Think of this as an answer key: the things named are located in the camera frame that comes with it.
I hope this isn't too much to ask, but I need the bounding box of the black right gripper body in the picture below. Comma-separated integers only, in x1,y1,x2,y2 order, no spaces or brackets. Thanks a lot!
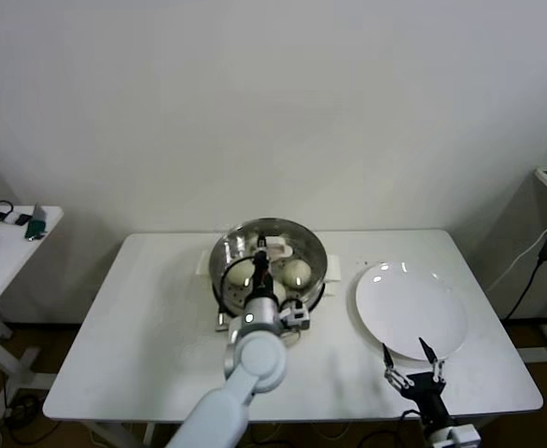
401,372,455,426

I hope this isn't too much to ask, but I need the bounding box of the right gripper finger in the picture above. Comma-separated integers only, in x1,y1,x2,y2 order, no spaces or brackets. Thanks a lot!
383,343,414,389
419,337,446,385

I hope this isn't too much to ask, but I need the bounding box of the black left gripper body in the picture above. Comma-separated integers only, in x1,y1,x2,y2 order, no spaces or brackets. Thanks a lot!
249,254,274,300

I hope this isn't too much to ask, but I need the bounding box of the steel perforated steamer basket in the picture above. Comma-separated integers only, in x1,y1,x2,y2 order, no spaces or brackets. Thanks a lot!
195,217,344,318

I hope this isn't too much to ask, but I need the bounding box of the white round plate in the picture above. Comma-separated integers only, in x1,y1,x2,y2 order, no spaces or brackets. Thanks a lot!
355,262,469,361

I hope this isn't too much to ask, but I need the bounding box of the green flat object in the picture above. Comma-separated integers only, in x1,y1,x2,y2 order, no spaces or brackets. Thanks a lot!
24,218,49,242

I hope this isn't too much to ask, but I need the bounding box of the white side table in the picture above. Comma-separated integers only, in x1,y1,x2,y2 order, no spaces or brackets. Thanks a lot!
0,204,64,412

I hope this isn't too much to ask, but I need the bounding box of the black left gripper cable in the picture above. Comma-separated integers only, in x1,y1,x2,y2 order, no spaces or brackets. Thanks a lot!
217,258,257,324

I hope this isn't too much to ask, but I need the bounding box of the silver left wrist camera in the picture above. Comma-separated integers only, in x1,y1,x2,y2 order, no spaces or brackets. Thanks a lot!
280,301,311,332

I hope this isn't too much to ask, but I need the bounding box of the black power cable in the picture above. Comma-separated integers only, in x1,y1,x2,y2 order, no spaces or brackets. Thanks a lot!
501,259,544,321

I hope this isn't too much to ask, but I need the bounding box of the white power cable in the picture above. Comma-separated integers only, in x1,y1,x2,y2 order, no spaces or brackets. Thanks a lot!
486,212,547,291

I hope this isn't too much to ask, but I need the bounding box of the black floor cable bundle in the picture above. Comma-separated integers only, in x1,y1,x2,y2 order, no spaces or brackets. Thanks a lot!
2,394,46,433

